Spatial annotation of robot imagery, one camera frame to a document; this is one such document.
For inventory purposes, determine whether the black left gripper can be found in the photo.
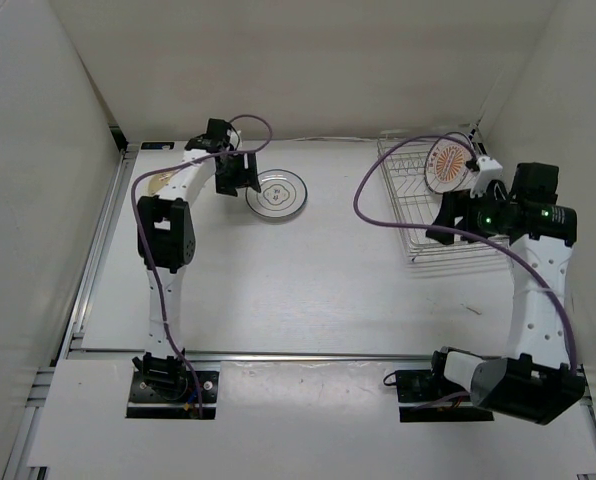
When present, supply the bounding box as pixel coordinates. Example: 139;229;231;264
216;150;261;197

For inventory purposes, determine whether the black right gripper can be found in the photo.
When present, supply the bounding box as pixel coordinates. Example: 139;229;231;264
425;185;509;245

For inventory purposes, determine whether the white plate flower outline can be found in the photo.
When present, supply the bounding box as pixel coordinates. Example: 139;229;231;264
245;169;308;223

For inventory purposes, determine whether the white plate orange pattern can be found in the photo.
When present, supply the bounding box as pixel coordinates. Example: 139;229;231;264
424;132;472;194

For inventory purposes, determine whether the cream plate with calligraphy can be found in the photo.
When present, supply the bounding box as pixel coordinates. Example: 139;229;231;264
147;170;178;196

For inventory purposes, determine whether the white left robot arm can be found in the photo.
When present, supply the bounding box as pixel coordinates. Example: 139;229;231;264
130;115;261;402

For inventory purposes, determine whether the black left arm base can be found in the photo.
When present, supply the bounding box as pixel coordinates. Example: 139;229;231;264
125;370;220;421

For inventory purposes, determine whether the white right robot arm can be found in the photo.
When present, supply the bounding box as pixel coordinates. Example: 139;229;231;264
426;156;585;425

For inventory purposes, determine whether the white front cover board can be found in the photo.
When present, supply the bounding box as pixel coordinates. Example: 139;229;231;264
28;360;596;479

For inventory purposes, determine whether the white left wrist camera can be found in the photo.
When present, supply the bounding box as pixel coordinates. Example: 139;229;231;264
228;130;242;150

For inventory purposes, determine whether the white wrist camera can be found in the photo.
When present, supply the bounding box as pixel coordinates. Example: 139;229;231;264
466;155;503;198
228;130;242;150

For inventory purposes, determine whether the wire dish rack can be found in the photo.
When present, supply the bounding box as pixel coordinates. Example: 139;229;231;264
380;132;499;263

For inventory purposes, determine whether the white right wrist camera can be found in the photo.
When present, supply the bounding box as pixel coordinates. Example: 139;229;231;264
466;155;503;198

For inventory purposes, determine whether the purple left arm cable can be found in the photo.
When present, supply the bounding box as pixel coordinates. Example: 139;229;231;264
130;113;274;419

